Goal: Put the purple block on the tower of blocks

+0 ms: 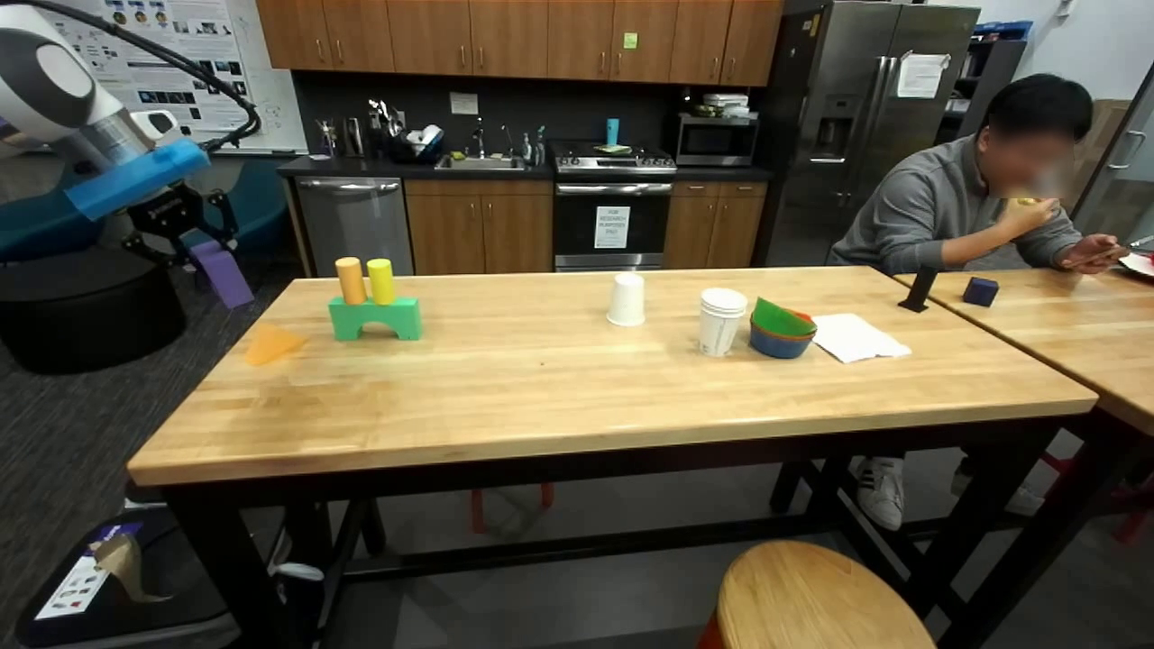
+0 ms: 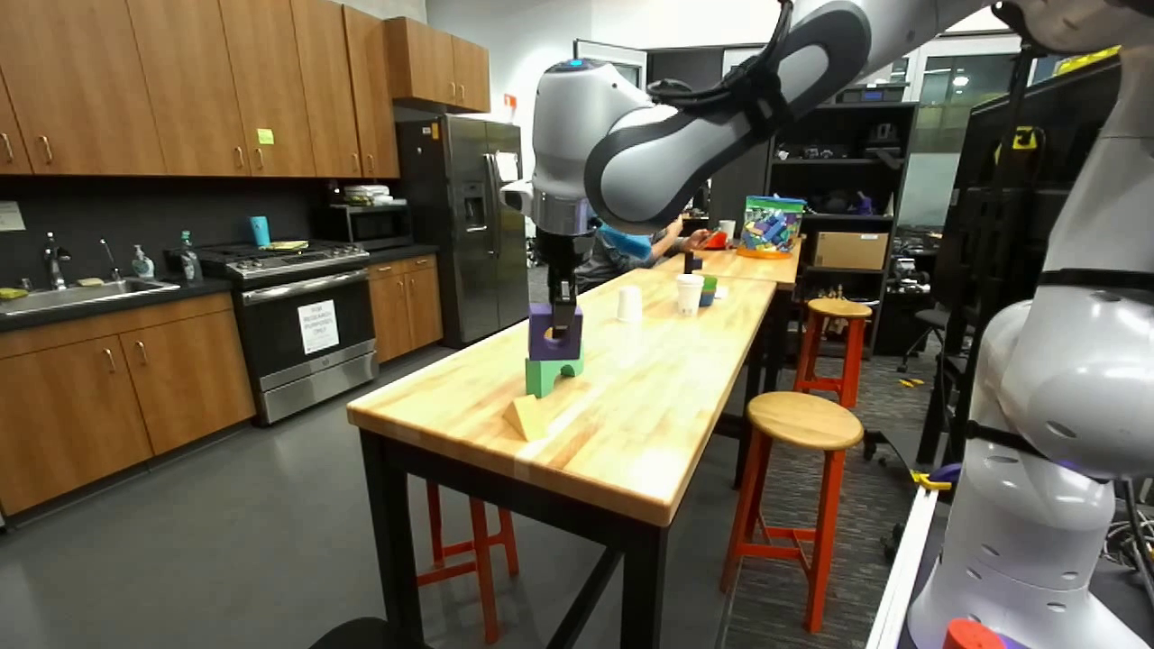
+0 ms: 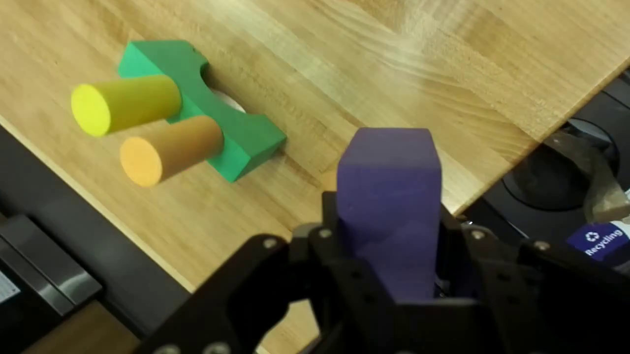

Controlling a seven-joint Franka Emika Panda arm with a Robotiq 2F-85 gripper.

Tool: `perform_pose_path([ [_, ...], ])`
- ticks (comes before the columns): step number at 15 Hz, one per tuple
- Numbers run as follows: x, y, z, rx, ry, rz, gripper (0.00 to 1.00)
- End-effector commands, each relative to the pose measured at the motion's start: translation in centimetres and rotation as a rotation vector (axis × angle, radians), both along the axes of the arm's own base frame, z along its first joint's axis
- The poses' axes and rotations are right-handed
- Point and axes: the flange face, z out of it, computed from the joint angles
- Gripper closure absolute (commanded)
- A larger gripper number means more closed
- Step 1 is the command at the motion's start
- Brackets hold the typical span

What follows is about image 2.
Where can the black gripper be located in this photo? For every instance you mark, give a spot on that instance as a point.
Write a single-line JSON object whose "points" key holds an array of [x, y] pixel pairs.
{"points": [[558, 253]]}

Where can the purple block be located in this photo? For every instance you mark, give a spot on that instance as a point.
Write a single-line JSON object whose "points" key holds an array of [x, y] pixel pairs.
{"points": [[558, 342]]}

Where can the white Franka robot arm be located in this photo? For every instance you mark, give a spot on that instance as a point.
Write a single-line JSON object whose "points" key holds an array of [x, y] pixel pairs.
{"points": [[672, 151]]}

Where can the green bridge block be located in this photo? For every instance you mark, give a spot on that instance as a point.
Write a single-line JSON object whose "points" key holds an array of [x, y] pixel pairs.
{"points": [[545, 380]]}

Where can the orange wedge block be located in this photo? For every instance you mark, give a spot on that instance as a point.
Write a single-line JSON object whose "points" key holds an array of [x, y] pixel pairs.
{"points": [[530, 420]]}

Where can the narrow white cup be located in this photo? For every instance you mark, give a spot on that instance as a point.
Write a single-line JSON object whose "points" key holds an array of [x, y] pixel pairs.
{"points": [[628, 306]]}

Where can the stainless steel refrigerator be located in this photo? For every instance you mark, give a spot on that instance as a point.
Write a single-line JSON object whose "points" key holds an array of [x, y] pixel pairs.
{"points": [[470, 230]]}

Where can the wide white cup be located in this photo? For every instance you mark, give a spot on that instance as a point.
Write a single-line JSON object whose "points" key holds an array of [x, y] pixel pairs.
{"points": [[689, 293]]}

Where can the black phone stand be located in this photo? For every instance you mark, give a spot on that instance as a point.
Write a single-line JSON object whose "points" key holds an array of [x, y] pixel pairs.
{"points": [[689, 261]]}

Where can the white paper on refrigerator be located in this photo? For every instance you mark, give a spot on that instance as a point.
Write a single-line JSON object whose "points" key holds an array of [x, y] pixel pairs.
{"points": [[507, 169]]}

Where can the narrow wooden base cabinet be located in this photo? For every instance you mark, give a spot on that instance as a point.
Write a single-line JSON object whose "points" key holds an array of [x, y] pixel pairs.
{"points": [[404, 309]]}

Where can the black microwave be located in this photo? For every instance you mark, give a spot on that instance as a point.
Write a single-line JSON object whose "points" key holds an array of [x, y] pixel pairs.
{"points": [[363, 224]]}

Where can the colourful printed box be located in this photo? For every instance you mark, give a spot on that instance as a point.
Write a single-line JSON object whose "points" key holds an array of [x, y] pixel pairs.
{"points": [[774, 224]]}

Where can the white paper on oven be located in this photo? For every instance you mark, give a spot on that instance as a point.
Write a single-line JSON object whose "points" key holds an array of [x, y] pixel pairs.
{"points": [[319, 326]]}

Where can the stainless steel oven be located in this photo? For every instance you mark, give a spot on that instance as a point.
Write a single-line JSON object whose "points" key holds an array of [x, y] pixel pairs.
{"points": [[309, 384]]}

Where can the wooden stool with orange legs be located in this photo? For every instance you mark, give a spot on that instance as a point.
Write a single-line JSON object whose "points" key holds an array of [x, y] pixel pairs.
{"points": [[481, 565], [839, 309], [807, 420]]}

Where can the brown cardboard box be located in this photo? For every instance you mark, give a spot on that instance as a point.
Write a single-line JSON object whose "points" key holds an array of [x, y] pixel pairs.
{"points": [[852, 249]]}

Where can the long wooden table black legs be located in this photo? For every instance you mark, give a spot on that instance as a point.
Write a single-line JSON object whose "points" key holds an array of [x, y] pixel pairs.
{"points": [[644, 588]]}

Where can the blue cup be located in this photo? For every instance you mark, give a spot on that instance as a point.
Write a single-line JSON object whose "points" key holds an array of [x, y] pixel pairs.
{"points": [[262, 231]]}

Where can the yellow sticky note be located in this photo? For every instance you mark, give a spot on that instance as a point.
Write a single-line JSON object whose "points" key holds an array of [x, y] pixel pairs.
{"points": [[263, 140]]}

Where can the black round stool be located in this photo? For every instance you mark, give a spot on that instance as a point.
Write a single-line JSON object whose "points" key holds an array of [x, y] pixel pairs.
{"points": [[363, 635]]}

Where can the black metal rack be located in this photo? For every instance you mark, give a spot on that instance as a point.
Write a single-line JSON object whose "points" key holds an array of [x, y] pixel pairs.
{"points": [[995, 266]]}

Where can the wide wooden base cabinet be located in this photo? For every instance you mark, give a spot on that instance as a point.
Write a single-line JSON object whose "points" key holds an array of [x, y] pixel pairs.
{"points": [[119, 398]]}

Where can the steel kitchen sink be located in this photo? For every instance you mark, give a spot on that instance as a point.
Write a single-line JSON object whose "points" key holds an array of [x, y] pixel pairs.
{"points": [[83, 299]]}

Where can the red plastic object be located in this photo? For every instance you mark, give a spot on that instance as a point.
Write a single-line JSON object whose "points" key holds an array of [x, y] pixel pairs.
{"points": [[968, 635]]}

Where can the small wooden wall cabinet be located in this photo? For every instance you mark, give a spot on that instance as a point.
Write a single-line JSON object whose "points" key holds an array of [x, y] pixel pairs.
{"points": [[439, 68]]}

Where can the long wooden wall cabinets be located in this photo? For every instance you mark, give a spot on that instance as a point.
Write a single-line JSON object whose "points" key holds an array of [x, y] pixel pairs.
{"points": [[183, 86]]}

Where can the white wall sign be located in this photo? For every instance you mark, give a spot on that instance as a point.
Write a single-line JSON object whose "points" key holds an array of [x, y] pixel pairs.
{"points": [[11, 218]]}

